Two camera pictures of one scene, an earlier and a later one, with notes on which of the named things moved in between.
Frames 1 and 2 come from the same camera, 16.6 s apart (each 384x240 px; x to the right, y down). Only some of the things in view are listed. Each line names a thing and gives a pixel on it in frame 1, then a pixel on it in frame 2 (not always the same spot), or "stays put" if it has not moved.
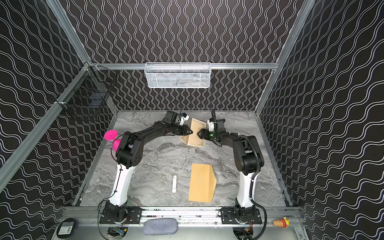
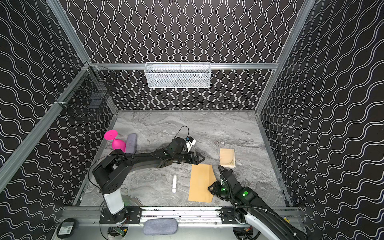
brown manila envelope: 202,183 stays put
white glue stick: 174,184 stays put
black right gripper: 204,133 to 223,182
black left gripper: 183,129 to 189,157
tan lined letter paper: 194,139 to 227,158
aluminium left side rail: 10,163 stays put
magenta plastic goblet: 111,134 stays put
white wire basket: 178,75 stays put
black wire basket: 90,88 stays put
